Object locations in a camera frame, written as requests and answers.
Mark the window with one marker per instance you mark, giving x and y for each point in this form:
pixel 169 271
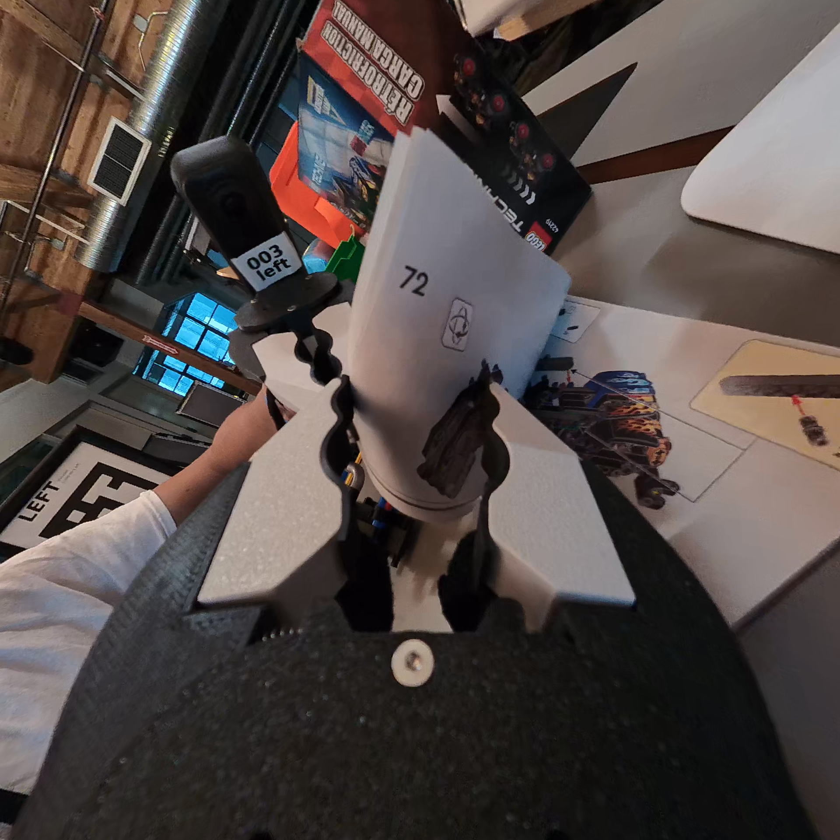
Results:
pixel 197 328

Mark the orange plastic bin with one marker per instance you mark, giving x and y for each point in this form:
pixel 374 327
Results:
pixel 283 177

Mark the wooden white document stand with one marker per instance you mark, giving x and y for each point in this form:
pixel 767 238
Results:
pixel 774 170

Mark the white vent grille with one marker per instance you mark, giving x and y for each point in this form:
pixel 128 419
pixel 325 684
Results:
pixel 119 161

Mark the black white framed sign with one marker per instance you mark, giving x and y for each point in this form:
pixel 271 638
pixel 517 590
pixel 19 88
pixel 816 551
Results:
pixel 85 489

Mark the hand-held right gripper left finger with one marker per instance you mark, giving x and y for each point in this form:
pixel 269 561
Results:
pixel 282 525

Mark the green plastic bin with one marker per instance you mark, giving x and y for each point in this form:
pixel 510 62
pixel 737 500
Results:
pixel 344 262

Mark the lego instruction booklet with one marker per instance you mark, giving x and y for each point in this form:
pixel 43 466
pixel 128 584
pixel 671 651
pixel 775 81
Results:
pixel 446 229

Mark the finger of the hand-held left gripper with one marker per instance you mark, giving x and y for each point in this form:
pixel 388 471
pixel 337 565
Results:
pixel 279 364
pixel 333 315

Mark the lego set box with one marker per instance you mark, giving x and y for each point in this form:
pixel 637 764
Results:
pixel 367 85

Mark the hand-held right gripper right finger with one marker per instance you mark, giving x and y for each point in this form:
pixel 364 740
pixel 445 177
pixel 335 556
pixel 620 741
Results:
pixel 551 525

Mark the silver ventilation duct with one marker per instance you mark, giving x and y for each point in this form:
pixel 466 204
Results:
pixel 157 85

